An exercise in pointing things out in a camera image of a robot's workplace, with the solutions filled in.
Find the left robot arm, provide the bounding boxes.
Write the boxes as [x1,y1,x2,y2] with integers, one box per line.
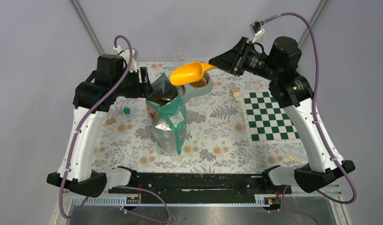
[46,52,152,198]

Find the green white checkerboard mat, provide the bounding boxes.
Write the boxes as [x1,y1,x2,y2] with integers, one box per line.
[241,90,301,145]

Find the mint green double bowl stand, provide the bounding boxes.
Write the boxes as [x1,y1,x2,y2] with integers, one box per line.
[181,75,213,104]

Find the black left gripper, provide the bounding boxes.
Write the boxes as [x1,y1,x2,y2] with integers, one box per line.
[113,66,153,98]

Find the steel bowl with kibble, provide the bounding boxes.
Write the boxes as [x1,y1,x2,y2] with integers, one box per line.
[190,73,210,88]

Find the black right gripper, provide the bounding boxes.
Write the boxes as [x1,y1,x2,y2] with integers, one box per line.
[209,36,281,81]

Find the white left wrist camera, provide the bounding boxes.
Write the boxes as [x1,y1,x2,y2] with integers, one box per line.
[113,45,139,73]

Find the brown kibble in bag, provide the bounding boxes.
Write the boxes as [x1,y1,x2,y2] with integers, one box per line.
[148,95,176,106]

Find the orange plastic scoop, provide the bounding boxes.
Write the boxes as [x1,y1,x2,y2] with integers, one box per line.
[169,62,216,86]

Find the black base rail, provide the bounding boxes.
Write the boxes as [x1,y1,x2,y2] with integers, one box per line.
[108,172,292,205]

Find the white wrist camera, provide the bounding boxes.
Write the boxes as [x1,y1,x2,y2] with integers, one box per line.
[113,45,139,73]
[249,21,265,43]

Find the clear water bottle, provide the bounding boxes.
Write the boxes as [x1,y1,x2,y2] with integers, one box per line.
[176,50,187,63]

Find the white yellow toy block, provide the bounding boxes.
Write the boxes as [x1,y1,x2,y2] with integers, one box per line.
[232,89,242,102]

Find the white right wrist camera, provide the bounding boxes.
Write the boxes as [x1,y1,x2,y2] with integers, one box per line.
[249,21,265,43]

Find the small teal cube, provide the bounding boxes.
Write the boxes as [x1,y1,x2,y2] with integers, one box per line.
[123,107,130,115]

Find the green pet food bag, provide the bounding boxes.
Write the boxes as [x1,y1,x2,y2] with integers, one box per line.
[146,73,187,155]

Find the floral patterned table mat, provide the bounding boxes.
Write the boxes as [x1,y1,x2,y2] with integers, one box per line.
[92,69,308,173]

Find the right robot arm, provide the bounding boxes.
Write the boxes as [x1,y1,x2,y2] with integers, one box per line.
[209,36,355,193]

